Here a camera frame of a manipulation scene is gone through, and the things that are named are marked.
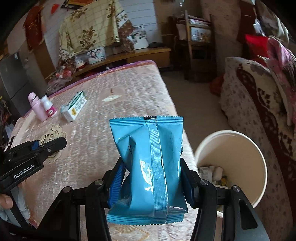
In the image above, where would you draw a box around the beige cloth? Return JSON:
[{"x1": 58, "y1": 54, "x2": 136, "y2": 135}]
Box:
[{"x1": 38, "y1": 124, "x2": 67, "y2": 164}]

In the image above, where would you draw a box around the white green milk carton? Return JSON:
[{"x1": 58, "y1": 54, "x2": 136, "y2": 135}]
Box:
[{"x1": 61, "y1": 91, "x2": 87, "y2": 122}]

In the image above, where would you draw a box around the blue snack bag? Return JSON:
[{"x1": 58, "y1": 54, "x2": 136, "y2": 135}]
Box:
[{"x1": 107, "y1": 116, "x2": 188, "y2": 225}]

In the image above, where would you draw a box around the white trash bin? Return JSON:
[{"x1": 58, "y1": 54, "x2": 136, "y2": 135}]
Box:
[{"x1": 195, "y1": 130, "x2": 267, "y2": 208}]

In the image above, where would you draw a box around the person's left hand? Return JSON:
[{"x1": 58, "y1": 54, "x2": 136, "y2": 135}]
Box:
[{"x1": 0, "y1": 194, "x2": 13, "y2": 209}]

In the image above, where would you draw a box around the white pill bottle pink label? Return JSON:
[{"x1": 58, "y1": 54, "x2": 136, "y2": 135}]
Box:
[{"x1": 41, "y1": 95, "x2": 57, "y2": 117}]

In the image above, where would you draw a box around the pink thermos bottle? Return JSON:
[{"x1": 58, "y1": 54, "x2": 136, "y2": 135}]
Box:
[{"x1": 28, "y1": 92, "x2": 48, "y2": 122}]

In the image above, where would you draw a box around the floral sofa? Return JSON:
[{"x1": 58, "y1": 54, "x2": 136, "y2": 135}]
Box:
[{"x1": 220, "y1": 57, "x2": 295, "y2": 240}]

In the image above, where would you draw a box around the framed couple photo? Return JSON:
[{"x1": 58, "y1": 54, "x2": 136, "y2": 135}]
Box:
[{"x1": 87, "y1": 47, "x2": 106, "y2": 65}]

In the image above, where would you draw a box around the wooden chair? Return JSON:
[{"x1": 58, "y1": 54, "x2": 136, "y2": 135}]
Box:
[{"x1": 174, "y1": 10, "x2": 217, "y2": 82}]

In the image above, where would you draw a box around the wooden tv cabinet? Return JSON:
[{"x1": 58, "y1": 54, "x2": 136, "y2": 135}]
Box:
[{"x1": 72, "y1": 47, "x2": 171, "y2": 77}]

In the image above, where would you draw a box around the floral yellow draped cloth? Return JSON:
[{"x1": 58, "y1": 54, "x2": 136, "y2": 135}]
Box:
[{"x1": 59, "y1": 1, "x2": 123, "y2": 61}]

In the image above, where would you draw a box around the red pillow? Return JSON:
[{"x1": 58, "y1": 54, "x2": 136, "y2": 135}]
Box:
[{"x1": 245, "y1": 34, "x2": 268, "y2": 67}]

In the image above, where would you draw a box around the pink floral blanket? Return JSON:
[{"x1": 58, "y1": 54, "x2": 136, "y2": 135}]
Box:
[{"x1": 259, "y1": 37, "x2": 295, "y2": 126}]

